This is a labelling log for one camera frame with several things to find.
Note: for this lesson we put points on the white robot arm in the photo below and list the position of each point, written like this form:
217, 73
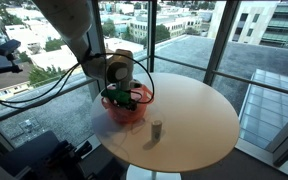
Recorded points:
64, 16

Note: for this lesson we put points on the dark slanted window mullion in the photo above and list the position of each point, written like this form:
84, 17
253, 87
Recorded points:
219, 43

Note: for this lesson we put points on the blue chair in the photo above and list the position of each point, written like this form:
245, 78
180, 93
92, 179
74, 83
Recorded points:
30, 153

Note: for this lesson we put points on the grey window column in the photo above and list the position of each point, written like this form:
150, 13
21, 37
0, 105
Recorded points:
95, 88

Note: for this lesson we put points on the dark vertical window mullion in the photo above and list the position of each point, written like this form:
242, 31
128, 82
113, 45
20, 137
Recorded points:
152, 36

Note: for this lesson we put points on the orange plastic bag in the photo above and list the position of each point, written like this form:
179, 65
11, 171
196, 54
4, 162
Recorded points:
127, 115

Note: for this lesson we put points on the black side camera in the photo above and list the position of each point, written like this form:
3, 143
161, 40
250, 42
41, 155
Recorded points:
8, 47

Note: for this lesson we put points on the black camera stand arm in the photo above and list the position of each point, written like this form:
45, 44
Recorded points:
0, 70

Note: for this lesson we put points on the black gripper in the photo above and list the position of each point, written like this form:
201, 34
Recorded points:
130, 106

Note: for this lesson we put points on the black equipment cart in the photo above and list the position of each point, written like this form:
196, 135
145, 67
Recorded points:
84, 163

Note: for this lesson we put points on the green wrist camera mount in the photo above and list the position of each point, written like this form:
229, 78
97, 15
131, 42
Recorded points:
115, 96

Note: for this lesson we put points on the beige cylindrical container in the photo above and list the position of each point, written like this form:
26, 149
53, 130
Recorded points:
156, 130

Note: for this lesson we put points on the white table pedestal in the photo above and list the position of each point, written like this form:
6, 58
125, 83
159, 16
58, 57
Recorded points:
150, 175

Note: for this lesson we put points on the grey horizontal window rail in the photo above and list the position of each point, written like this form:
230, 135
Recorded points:
34, 102
250, 81

